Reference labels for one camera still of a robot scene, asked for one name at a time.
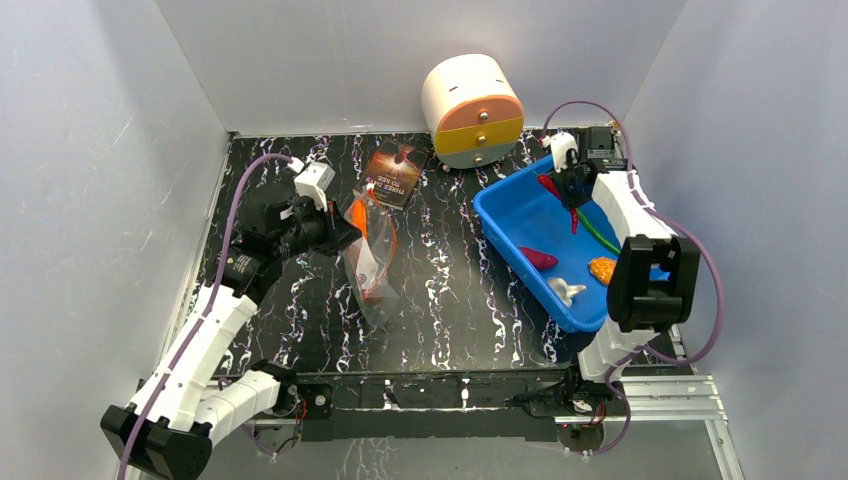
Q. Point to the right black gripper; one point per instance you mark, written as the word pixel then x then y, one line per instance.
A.
pixel 571 185

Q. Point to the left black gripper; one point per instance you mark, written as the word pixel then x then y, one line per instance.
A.
pixel 338 235

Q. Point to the orange toy squash slice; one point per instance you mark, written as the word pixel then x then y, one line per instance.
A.
pixel 372 218

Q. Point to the clear zip bag orange zipper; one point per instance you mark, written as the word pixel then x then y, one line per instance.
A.
pixel 369 278

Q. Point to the green toy pepper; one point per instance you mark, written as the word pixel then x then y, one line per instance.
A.
pixel 371 306

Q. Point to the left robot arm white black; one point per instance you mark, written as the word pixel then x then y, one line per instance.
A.
pixel 169 428

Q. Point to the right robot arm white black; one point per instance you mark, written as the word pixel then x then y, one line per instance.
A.
pixel 653 283

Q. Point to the orange bumpy toy food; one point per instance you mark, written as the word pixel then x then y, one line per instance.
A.
pixel 602 268

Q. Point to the long thin green bean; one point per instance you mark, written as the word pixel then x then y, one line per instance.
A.
pixel 595 224

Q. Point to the blue plastic bin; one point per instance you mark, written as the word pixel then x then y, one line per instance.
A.
pixel 517 211

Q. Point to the magenta purple toy vegetable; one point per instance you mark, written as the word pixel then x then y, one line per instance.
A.
pixel 540 260

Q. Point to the dark paperback book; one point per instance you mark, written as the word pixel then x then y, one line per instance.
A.
pixel 393 173

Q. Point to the white toy garlic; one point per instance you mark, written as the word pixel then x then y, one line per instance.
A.
pixel 565 291

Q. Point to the round white drawer cabinet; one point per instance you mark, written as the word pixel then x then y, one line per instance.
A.
pixel 472 113

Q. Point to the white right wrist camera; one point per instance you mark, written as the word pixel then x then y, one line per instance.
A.
pixel 564 150

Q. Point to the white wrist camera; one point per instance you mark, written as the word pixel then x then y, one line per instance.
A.
pixel 564 150
pixel 313 181

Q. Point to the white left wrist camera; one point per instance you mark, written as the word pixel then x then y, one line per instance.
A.
pixel 313 181

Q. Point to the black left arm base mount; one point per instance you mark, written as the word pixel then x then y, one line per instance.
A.
pixel 273 405

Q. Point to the aluminium front rail frame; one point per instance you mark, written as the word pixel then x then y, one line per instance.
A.
pixel 453 405

